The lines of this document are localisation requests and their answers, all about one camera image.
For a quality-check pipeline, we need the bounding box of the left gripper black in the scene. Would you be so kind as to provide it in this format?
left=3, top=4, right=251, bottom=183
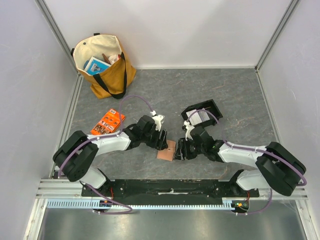
left=141, top=125, right=168, bottom=151

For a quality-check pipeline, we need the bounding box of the brown leather card holder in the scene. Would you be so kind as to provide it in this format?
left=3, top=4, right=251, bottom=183
left=156, top=140, right=176, bottom=162

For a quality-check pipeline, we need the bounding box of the black plastic bin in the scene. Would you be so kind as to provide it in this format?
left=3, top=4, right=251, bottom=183
left=181, top=99, right=223, bottom=128

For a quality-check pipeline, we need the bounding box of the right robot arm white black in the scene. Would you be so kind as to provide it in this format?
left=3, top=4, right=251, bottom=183
left=174, top=126, right=307, bottom=197

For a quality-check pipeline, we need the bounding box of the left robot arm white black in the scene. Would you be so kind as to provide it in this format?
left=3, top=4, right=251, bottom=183
left=52, top=114, right=168, bottom=197

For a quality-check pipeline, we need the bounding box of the white card stack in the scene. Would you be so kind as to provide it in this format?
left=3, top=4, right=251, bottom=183
left=186, top=109, right=210, bottom=126

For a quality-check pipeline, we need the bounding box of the orange product box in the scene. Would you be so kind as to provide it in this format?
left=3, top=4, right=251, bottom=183
left=90, top=108, right=126, bottom=135

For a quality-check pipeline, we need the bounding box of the mustard canvas tote bag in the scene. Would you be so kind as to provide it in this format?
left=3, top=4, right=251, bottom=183
left=70, top=33, right=137, bottom=99

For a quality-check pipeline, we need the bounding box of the brown item in bag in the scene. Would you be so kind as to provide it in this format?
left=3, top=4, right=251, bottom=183
left=102, top=53, right=111, bottom=65

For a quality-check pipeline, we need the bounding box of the blue white book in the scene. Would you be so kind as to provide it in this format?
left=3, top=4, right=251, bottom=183
left=84, top=56, right=111, bottom=76

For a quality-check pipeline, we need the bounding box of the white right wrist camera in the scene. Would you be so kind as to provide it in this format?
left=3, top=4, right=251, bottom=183
left=182, top=121, right=195, bottom=141

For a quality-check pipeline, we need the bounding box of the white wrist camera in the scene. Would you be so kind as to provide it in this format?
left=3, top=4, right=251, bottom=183
left=150, top=110, right=165, bottom=131
left=182, top=121, right=195, bottom=141

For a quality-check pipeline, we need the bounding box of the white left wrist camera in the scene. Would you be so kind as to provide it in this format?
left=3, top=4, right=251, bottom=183
left=150, top=110, right=165, bottom=131

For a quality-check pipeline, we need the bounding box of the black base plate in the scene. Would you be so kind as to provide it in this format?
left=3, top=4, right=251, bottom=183
left=97, top=179, right=260, bottom=206

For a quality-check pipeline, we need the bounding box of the slotted cable duct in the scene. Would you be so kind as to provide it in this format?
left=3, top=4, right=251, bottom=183
left=46, top=198, right=235, bottom=211

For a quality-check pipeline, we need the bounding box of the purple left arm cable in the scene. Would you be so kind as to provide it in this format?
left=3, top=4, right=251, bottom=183
left=57, top=94, right=157, bottom=216

